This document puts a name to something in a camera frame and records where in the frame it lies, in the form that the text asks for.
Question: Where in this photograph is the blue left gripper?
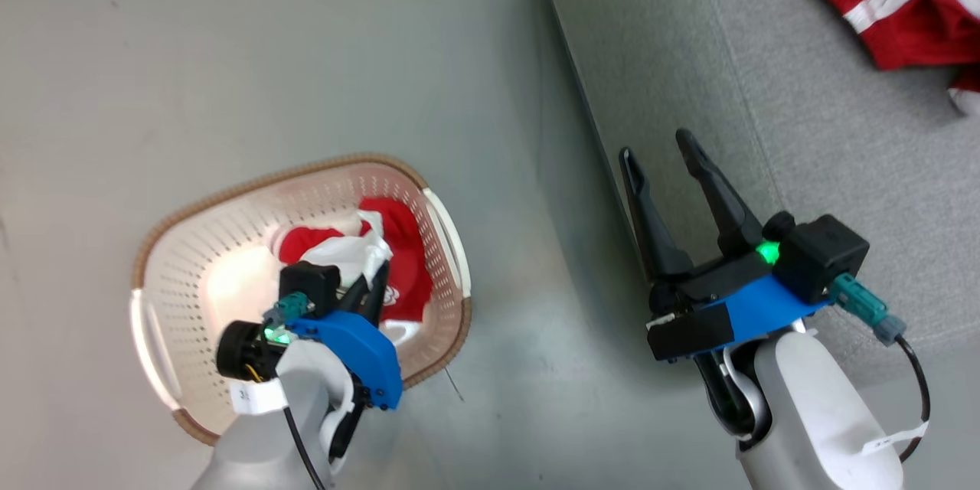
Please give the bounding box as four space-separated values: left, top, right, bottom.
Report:
286 261 403 411

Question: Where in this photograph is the teal camera connector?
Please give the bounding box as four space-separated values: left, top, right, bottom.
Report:
830 273 907 346
263 292 312 328

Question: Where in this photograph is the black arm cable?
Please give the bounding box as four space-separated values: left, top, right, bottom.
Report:
890 333 933 465
282 406 328 490

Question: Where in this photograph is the red garment with white stripes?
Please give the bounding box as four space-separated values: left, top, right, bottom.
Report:
794 0 980 118

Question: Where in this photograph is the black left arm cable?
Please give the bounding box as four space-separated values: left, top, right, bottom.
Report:
282 406 328 490

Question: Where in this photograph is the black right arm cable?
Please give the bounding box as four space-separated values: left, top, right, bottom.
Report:
890 333 933 465

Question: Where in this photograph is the teal left camera connector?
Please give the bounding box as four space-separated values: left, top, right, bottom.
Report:
263 292 312 328

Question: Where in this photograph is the teal right camera connector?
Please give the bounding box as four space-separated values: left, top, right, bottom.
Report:
830 273 907 346

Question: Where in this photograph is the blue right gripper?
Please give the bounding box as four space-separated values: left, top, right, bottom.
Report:
618 128 831 363

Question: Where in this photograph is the grey fabric sofa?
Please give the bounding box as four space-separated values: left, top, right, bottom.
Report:
538 0 980 399

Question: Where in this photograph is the red garment with printed logo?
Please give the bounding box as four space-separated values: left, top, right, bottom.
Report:
269 197 435 346

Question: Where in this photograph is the beige perforated laundry basket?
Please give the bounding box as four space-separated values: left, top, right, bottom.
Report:
130 152 473 447

